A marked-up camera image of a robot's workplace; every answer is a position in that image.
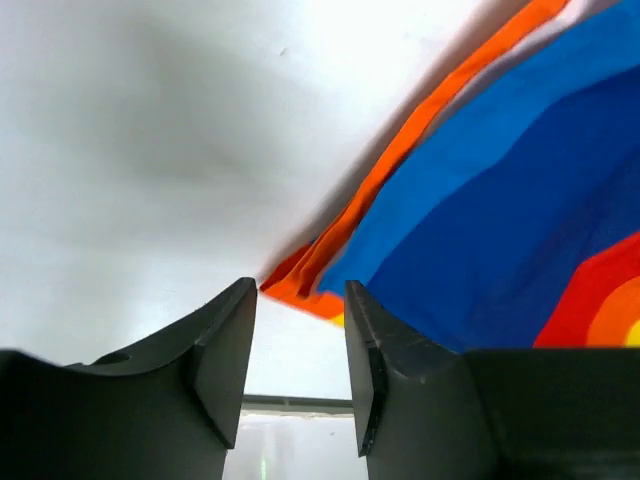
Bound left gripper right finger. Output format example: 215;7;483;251
345;281;639;479

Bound aluminium frame rail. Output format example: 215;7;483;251
242;395;353;415

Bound rainbow striped shorts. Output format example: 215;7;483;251
261;1;639;352

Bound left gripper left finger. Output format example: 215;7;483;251
1;277;257;479

